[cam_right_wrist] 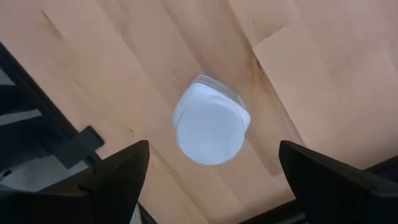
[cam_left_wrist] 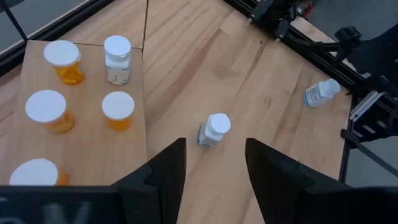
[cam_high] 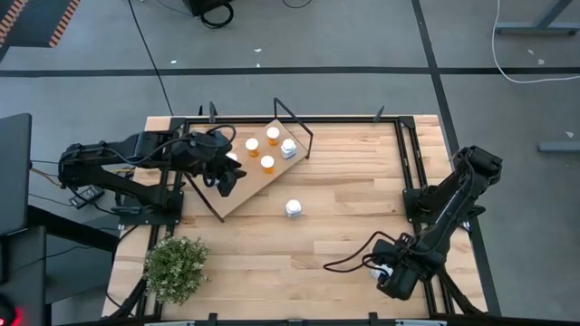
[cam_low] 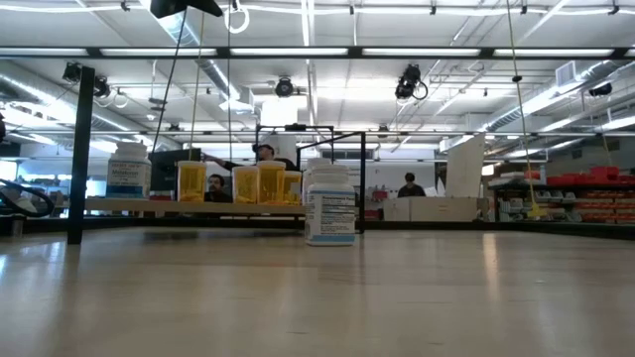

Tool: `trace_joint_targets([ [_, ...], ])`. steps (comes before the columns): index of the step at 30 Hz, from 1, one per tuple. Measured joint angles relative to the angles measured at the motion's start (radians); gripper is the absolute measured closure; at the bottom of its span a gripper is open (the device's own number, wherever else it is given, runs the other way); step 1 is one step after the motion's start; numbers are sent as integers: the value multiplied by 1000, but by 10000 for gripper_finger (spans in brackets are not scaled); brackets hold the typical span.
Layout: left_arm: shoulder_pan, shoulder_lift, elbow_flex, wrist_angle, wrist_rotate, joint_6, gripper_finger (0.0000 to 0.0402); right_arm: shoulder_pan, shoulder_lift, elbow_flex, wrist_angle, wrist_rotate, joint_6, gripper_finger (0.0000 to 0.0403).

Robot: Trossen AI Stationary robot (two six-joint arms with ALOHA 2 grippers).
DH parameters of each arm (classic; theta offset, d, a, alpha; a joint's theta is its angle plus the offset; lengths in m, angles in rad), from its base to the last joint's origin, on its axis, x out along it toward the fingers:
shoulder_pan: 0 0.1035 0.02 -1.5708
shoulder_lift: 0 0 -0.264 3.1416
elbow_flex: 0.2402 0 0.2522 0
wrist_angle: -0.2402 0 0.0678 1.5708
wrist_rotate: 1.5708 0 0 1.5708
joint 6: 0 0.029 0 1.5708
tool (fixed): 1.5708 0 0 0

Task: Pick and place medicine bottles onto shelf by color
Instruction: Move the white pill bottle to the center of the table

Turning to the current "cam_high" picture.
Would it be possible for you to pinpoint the grey cabinet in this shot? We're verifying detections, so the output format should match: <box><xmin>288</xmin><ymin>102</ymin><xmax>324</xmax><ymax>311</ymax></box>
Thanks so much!
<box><xmin>0</xmin><ymin>225</ymin><xmax>49</xmax><ymax>326</ymax></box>

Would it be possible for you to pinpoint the black metal table frame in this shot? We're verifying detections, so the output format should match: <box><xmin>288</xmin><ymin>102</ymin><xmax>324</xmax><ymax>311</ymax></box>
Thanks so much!
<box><xmin>108</xmin><ymin>115</ymin><xmax>488</xmax><ymax>326</ymax></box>

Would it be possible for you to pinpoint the thin black floor cable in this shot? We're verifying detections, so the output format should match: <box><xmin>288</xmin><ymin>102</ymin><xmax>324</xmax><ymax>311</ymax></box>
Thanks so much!
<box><xmin>127</xmin><ymin>0</ymin><xmax>175</xmax><ymax>116</ymax></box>

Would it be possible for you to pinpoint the grey metal stand leg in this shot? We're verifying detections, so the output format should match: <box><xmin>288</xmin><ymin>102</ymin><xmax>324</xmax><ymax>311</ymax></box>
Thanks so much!
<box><xmin>494</xmin><ymin>0</ymin><xmax>580</xmax><ymax>36</ymax></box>
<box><xmin>537</xmin><ymin>141</ymin><xmax>580</xmax><ymax>154</ymax></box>

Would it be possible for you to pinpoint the wooden shelf with black frame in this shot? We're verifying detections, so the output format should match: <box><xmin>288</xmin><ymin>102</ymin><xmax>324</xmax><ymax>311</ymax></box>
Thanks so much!
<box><xmin>183</xmin><ymin>96</ymin><xmax>315</xmax><ymax>224</ymax></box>

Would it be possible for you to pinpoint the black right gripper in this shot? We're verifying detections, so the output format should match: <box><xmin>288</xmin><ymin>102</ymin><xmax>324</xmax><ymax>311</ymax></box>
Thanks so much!
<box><xmin>372</xmin><ymin>238</ymin><xmax>437</xmax><ymax>302</ymax></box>

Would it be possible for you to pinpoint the black power adapter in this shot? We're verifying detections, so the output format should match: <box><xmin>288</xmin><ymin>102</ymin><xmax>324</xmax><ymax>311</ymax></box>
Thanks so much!
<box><xmin>68</xmin><ymin>184</ymin><xmax>106</xmax><ymax>210</ymax></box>

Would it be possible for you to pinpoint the coiled black cable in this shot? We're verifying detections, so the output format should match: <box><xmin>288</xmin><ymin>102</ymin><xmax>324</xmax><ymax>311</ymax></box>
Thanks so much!
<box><xmin>198</xmin><ymin>2</ymin><xmax>236</xmax><ymax>30</ymax></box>

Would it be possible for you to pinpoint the green potted plant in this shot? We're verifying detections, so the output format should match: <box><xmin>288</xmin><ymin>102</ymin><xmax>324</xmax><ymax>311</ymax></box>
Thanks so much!
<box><xmin>142</xmin><ymin>233</ymin><xmax>212</xmax><ymax>307</ymax></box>

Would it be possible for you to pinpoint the black mat orange striped edge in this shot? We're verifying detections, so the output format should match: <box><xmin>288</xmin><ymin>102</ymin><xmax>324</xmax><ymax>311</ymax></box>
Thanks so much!
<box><xmin>0</xmin><ymin>0</ymin><xmax>82</xmax><ymax>50</ymax></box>

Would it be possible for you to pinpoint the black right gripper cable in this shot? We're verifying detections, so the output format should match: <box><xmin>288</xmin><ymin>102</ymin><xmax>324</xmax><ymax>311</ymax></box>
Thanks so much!
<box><xmin>323</xmin><ymin>230</ymin><xmax>409</xmax><ymax>273</ymax></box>

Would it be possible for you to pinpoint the black equipment box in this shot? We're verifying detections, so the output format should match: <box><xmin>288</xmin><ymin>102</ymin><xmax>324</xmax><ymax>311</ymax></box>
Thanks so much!
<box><xmin>183</xmin><ymin>0</ymin><xmax>235</xmax><ymax>18</ymax></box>

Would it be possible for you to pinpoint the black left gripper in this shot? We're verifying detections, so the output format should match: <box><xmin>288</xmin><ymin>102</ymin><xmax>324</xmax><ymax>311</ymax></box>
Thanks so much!
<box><xmin>173</xmin><ymin>131</ymin><xmax>248</xmax><ymax>197</ymax></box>

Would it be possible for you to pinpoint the white floor cable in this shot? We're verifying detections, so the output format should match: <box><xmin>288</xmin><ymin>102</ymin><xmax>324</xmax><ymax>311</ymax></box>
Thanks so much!
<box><xmin>491</xmin><ymin>0</ymin><xmax>580</xmax><ymax>85</ymax></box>

